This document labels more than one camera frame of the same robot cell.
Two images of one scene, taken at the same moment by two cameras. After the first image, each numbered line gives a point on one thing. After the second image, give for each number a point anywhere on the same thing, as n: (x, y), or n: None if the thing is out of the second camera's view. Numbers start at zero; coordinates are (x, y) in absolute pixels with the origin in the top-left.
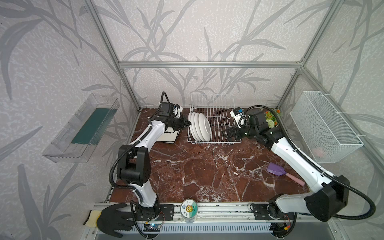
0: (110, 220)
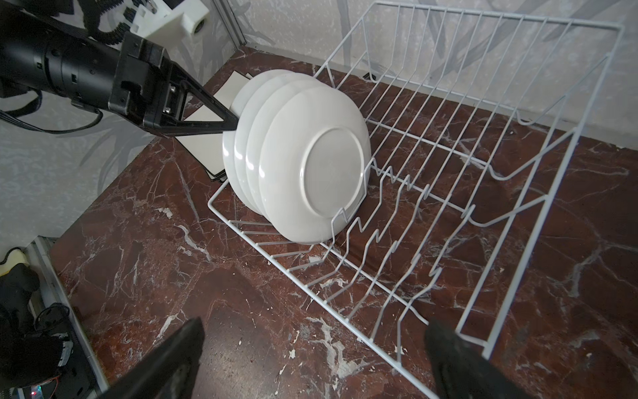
0: (27, 356)
